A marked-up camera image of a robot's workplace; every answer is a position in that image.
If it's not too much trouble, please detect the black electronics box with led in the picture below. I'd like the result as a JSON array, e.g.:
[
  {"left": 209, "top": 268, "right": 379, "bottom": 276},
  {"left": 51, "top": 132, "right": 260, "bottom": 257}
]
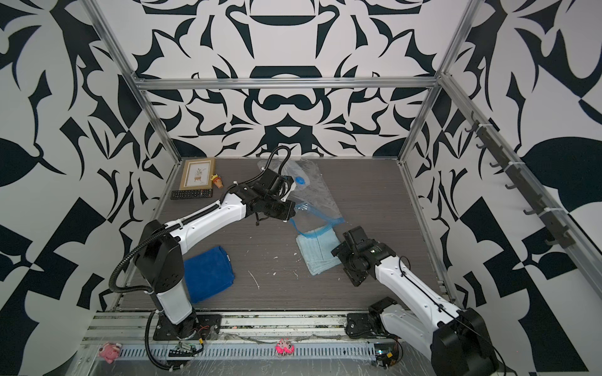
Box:
[{"left": 375, "top": 345, "right": 404, "bottom": 369}]

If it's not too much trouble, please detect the black corrugated cable conduit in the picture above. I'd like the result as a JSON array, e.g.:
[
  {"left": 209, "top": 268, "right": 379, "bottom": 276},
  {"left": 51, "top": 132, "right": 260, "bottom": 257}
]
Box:
[{"left": 108, "top": 201, "right": 222, "bottom": 295}]

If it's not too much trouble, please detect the black wall hook rack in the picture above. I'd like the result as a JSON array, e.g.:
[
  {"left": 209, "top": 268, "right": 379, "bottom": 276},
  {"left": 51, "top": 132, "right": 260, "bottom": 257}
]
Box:
[{"left": 468, "top": 120, "right": 577, "bottom": 249}]

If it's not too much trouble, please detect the light teal towel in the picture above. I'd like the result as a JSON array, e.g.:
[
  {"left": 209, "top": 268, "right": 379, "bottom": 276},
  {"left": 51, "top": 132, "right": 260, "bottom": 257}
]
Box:
[{"left": 296, "top": 227, "right": 341, "bottom": 276}]

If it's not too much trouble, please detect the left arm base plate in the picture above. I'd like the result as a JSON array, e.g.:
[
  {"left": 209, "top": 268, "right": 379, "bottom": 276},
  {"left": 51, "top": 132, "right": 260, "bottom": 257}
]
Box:
[{"left": 151, "top": 314, "right": 222, "bottom": 342}]

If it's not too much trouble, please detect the clear plastic vacuum bag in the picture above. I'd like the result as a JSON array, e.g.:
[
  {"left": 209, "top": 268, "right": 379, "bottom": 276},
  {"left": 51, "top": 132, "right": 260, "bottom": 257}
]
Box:
[{"left": 282, "top": 159, "right": 345, "bottom": 238}]

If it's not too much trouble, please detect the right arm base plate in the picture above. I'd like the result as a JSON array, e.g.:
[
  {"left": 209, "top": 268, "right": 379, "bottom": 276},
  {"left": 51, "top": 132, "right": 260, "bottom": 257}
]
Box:
[{"left": 345, "top": 312, "right": 390, "bottom": 339}]

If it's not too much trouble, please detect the magenta toy on rail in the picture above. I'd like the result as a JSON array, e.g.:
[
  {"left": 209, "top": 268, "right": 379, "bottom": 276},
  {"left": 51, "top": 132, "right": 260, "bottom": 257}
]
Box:
[{"left": 275, "top": 338, "right": 295, "bottom": 356}]

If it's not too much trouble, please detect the ice cream cone toy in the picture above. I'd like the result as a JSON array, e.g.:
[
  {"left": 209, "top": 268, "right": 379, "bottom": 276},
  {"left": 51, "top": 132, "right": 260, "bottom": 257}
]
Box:
[{"left": 211, "top": 174, "right": 224, "bottom": 189}]

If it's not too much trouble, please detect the dark blue towel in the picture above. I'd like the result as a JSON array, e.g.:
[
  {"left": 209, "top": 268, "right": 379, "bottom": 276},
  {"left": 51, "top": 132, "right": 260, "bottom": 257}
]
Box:
[{"left": 184, "top": 246, "right": 235, "bottom": 304}]

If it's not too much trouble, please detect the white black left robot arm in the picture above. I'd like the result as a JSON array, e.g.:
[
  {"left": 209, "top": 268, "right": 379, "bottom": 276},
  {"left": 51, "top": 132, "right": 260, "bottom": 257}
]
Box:
[{"left": 133, "top": 169, "right": 296, "bottom": 326}]

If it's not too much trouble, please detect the black tv remote control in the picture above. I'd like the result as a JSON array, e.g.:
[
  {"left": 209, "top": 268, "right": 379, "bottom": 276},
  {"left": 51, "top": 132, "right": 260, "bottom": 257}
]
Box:
[{"left": 170, "top": 189, "right": 213, "bottom": 200}]

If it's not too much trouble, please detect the wooden picture frame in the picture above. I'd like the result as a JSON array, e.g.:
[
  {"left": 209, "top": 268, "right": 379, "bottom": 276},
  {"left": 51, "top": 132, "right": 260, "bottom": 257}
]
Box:
[{"left": 180, "top": 158, "right": 216, "bottom": 191}]

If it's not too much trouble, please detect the white slotted cable duct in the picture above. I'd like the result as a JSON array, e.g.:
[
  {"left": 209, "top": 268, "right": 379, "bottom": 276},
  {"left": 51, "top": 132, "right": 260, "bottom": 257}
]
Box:
[{"left": 119, "top": 342, "right": 377, "bottom": 362}]

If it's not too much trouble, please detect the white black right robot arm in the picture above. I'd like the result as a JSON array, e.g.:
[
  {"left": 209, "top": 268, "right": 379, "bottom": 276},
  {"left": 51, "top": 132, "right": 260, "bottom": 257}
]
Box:
[{"left": 332, "top": 227, "right": 502, "bottom": 375}]

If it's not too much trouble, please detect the pink toy on rail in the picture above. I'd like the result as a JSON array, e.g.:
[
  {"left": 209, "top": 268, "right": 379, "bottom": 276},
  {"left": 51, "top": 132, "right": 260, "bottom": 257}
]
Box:
[{"left": 98, "top": 342, "right": 122, "bottom": 364}]

